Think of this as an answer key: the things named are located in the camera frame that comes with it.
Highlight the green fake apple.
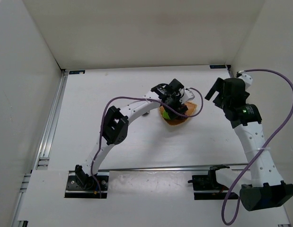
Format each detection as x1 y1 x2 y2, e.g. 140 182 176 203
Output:
162 111 170 120

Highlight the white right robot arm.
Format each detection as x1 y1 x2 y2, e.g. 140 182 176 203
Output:
205 76 293 211

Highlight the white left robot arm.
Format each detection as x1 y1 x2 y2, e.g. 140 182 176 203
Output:
75 79 195 190

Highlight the woven triangular fruit basket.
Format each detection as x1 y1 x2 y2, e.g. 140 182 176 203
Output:
159 101 197 126

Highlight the blue right corner label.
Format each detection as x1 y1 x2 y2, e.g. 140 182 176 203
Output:
209 65 227 69

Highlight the blue corner label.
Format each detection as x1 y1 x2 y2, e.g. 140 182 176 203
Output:
69 70 85 75
209 65 227 69

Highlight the blue left corner label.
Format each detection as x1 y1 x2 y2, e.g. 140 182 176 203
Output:
69 70 85 75

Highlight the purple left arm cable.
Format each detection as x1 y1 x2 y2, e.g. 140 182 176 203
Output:
90 87 204 197

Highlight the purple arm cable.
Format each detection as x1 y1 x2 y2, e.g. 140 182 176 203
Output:
222 68 293 225
90 87 204 197

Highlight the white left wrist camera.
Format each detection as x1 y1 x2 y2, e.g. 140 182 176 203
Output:
180 88 195 104

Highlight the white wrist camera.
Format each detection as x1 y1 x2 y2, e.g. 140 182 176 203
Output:
236 71 253 91
180 88 195 104

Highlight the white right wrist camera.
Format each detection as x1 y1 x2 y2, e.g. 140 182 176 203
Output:
236 71 253 91

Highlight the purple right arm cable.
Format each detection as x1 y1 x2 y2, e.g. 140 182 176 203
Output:
222 68 293 225

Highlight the aluminium front rail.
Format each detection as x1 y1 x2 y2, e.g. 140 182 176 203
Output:
98 163 247 172

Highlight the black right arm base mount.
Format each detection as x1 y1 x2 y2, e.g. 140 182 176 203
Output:
187 165 238 200

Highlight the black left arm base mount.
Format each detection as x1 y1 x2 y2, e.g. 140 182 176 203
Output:
64 165 109 199

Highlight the aluminium left side rail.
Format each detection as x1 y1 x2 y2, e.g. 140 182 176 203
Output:
11 69 69 227

